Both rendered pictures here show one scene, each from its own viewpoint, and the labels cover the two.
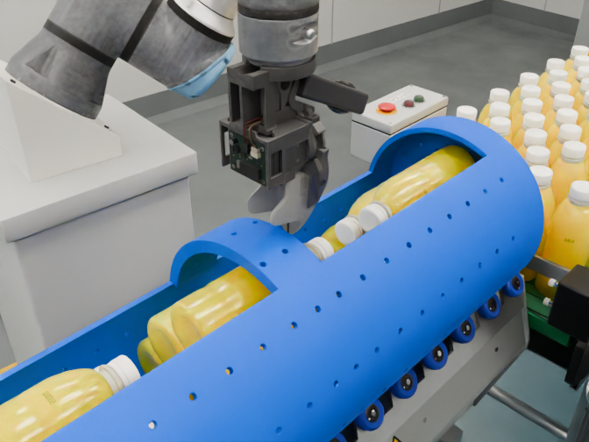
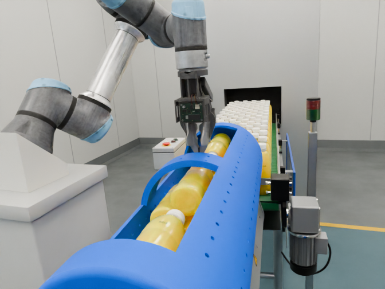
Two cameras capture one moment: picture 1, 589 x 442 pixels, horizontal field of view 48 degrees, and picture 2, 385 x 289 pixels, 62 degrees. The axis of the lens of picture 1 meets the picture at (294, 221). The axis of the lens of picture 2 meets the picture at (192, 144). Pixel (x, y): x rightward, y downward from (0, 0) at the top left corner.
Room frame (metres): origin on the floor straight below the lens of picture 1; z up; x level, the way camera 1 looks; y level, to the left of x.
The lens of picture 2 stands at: (-0.05, 0.40, 1.45)
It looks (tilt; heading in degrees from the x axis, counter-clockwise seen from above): 14 degrees down; 330
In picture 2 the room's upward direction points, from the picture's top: 4 degrees counter-clockwise
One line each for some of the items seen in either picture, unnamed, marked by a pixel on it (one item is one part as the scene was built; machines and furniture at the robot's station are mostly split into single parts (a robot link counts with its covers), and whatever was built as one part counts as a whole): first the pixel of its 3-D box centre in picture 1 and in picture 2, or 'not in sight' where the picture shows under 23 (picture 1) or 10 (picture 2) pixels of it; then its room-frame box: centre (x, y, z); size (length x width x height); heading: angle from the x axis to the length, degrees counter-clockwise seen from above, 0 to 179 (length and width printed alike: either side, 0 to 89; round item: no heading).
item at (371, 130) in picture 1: (399, 124); (170, 152); (1.26, -0.22, 1.05); 0.20 x 0.10 x 0.10; 136
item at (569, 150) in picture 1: (573, 152); not in sight; (1.05, -0.50, 1.10); 0.04 x 0.04 x 0.02
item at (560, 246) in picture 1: (567, 244); (262, 170); (0.91, -0.46, 1.00); 0.07 x 0.07 x 0.19
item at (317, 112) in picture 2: not in sight; (313, 113); (0.93, -0.81, 1.18); 0.06 x 0.06 x 0.05
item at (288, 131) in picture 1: (274, 115); (193, 96); (0.60, 0.02, 1.37); 0.09 x 0.08 x 0.12; 136
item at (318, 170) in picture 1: (306, 167); (205, 120); (0.60, -0.01, 1.31); 0.05 x 0.02 x 0.09; 46
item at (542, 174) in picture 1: (539, 177); not in sight; (0.96, -0.41, 1.10); 0.04 x 0.04 x 0.02
